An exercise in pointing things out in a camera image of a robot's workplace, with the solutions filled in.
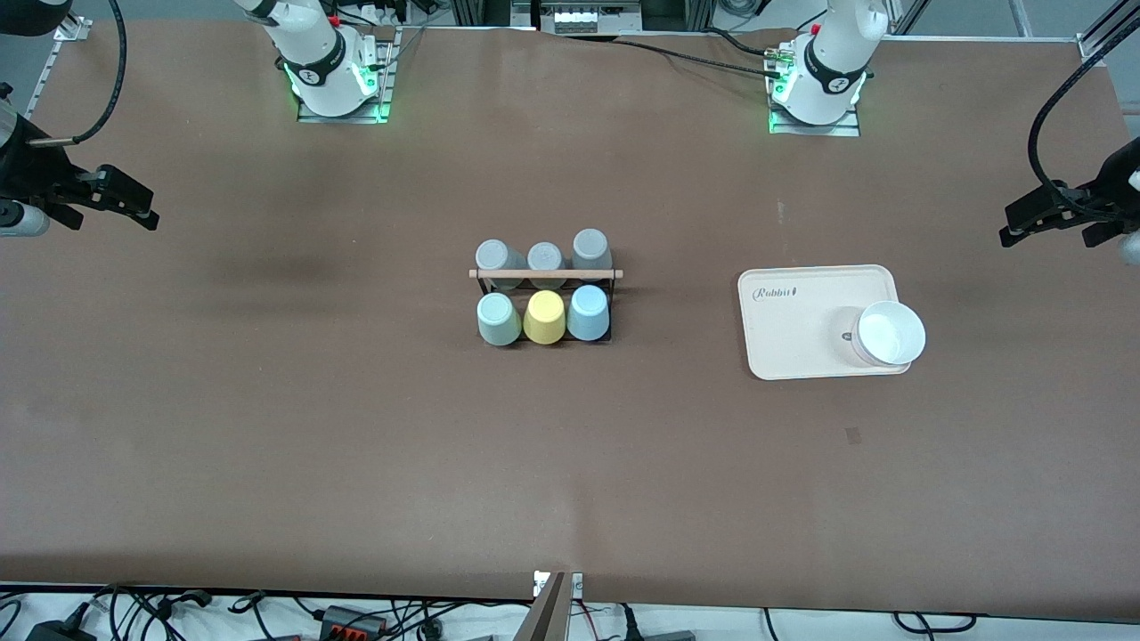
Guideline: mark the beige plastic tray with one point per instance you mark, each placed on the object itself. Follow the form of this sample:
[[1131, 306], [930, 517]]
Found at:
[[802, 356]]

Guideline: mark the yellow cup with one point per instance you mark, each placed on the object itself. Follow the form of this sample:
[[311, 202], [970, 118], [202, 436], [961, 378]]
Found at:
[[544, 320]]

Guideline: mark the camera mount post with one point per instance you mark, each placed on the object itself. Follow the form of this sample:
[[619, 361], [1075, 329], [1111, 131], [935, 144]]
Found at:
[[545, 619]]

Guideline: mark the black power adapter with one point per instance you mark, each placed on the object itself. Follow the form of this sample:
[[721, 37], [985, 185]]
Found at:
[[62, 632]]

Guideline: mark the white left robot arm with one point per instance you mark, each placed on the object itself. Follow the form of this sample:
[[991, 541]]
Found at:
[[833, 53]]

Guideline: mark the aluminium table edge rail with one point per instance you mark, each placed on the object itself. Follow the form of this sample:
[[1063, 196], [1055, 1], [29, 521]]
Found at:
[[76, 29]]

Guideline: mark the aluminium frame bar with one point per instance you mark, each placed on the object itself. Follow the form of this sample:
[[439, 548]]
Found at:
[[1100, 27]]

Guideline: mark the grey cup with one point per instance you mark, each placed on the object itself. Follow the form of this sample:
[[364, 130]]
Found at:
[[494, 256], [545, 256], [590, 247]]

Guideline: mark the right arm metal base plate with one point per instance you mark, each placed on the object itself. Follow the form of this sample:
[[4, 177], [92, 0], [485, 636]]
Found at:
[[385, 80]]

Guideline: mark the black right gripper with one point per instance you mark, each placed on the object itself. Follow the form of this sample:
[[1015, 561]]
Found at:
[[27, 169]]

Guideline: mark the light blue cup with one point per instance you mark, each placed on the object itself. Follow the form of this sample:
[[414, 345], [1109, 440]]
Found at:
[[588, 316]]

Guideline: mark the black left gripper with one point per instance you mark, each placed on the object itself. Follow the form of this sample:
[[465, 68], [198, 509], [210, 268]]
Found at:
[[1115, 183]]

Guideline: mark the black box with orange connectors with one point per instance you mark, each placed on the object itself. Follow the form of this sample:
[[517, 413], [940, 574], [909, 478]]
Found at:
[[343, 616]]

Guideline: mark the white bowl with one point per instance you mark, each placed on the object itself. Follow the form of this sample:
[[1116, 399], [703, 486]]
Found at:
[[891, 334]]

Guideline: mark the white power strip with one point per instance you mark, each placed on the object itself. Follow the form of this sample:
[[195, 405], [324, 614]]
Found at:
[[588, 20]]

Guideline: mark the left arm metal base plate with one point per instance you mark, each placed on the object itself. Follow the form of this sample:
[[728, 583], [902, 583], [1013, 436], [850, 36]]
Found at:
[[837, 130]]

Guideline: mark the black plug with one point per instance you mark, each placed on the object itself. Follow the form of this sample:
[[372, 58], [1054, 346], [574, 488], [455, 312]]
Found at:
[[659, 636]]

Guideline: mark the brown table cover mat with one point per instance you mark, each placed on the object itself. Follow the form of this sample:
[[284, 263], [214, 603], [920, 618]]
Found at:
[[570, 463]]

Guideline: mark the pale green cup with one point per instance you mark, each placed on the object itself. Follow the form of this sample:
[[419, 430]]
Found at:
[[499, 322]]

